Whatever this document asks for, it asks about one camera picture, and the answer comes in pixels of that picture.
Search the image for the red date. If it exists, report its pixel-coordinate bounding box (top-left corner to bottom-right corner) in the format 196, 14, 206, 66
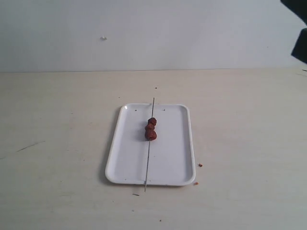
145, 123, 155, 131
148, 117, 157, 126
145, 129, 157, 141

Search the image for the thin metal skewer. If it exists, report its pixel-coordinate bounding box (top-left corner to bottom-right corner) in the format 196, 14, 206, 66
144, 97, 155, 193

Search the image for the red date top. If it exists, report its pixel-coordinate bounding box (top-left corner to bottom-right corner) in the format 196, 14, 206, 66
145, 129, 157, 141

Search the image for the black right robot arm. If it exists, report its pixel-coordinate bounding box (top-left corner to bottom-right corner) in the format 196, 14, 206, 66
281, 0, 307, 64

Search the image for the white rectangular plastic tray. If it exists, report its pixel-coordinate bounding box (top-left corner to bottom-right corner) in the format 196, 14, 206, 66
105, 103, 196, 186

